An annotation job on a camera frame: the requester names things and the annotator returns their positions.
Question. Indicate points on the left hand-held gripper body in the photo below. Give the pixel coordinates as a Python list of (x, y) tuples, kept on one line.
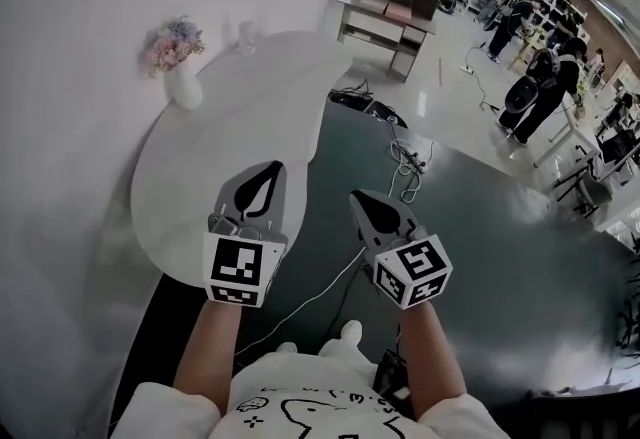
[(235, 264)]

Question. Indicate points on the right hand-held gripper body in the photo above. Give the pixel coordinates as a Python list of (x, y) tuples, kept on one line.
[(415, 267)]

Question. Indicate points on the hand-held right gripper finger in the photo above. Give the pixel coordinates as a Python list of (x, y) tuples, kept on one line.
[(407, 219), (367, 232)]

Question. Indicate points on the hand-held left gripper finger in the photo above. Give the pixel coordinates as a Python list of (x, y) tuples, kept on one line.
[(280, 207), (225, 199)]

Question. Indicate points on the white round side table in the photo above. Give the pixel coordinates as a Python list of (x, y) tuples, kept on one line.
[(225, 127)]

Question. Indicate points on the person's left forearm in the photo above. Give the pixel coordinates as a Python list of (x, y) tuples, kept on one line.
[(210, 357)]

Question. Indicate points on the person's right forearm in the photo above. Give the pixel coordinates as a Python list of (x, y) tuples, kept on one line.
[(432, 362)]

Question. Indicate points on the white power strip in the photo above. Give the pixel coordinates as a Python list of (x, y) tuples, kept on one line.
[(414, 159)]

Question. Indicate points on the dark green floor mat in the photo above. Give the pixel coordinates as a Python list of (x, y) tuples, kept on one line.
[(500, 237)]

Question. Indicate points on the person's right white shoe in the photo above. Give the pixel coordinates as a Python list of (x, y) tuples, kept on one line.
[(351, 331)]

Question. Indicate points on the person's white shoe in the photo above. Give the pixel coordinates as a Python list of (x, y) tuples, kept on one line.
[(287, 348), (351, 331)]

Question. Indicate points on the person's left white shoe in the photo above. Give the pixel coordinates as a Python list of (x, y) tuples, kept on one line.
[(287, 348)]

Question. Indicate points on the person's white trousers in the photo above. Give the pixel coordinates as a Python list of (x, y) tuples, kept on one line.
[(345, 352)]

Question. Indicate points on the white ceramic vase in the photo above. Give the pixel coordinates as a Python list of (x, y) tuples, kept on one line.
[(185, 89)]

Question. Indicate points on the pink and blue flower bouquet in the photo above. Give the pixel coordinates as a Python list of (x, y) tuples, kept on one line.
[(172, 44)]

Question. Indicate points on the small clear glass ornament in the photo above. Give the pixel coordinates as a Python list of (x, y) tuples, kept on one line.
[(247, 37)]

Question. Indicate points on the black round bag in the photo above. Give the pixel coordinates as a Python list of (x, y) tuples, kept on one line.
[(520, 94)]

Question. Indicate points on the white work table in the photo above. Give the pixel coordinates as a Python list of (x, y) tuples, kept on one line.
[(570, 132)]

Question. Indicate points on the grey office chair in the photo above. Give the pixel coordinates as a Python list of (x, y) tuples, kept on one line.
[(592, 187)]

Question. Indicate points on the dark wooden chair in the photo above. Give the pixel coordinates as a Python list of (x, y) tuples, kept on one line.
[(590, 417)]

